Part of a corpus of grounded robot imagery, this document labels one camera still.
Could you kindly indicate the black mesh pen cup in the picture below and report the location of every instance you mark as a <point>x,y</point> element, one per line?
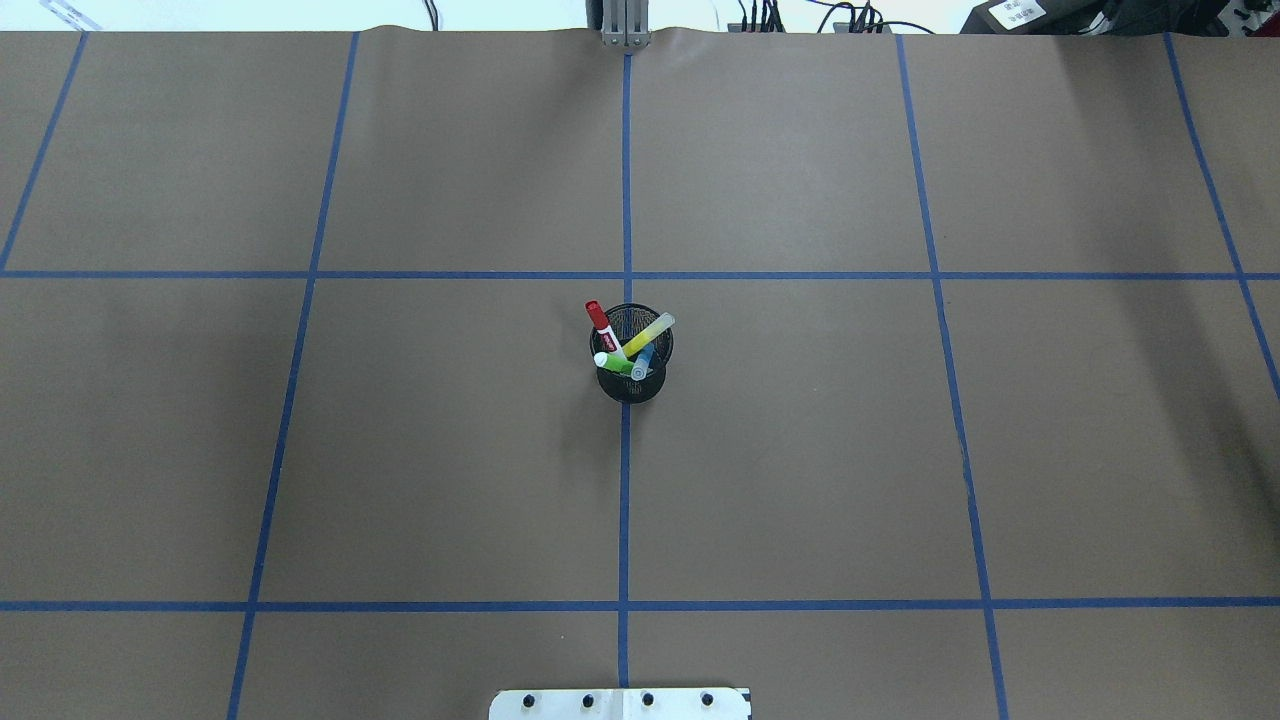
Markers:
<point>628,320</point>

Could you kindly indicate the black device with label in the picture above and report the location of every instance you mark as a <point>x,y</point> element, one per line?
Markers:
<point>1011,18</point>

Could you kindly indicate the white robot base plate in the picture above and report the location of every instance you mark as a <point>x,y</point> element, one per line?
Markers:
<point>623,703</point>

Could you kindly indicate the yellow highlighter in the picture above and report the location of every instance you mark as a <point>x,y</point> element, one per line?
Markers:
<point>649,334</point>

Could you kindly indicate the green highlighter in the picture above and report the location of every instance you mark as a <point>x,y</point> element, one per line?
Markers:
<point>614,363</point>

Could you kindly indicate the blue highlighter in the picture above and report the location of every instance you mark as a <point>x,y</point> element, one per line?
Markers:
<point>643,363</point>

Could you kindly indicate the aluminium frame post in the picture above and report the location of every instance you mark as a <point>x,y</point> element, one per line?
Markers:
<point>622,24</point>

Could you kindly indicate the red white marker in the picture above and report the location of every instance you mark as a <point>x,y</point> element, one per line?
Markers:
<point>604,330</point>

